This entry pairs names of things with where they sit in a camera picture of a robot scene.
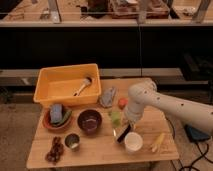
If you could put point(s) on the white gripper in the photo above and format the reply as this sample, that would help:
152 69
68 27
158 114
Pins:
132 114

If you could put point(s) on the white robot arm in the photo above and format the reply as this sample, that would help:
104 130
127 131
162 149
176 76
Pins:
145 94

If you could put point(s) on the red tomato toy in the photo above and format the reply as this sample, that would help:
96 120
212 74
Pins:
122 102

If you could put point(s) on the grey blue cloth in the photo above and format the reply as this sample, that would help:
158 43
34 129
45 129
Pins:
107 97

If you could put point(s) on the white cup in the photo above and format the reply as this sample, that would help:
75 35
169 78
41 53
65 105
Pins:
133 142

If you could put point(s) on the wooden dish brush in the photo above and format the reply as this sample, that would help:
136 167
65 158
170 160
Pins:
86 82

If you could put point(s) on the yellow plastic tub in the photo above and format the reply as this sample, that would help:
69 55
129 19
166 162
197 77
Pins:
58 85

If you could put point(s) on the green vegetable toy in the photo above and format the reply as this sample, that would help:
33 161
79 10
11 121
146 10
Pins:
66 116

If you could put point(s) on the small metal cup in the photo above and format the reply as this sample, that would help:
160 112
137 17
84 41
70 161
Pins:
72 141

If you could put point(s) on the blue sponge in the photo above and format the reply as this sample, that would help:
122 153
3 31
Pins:
56 113

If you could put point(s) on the dark red grape bunch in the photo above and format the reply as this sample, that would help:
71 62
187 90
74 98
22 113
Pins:
57 149

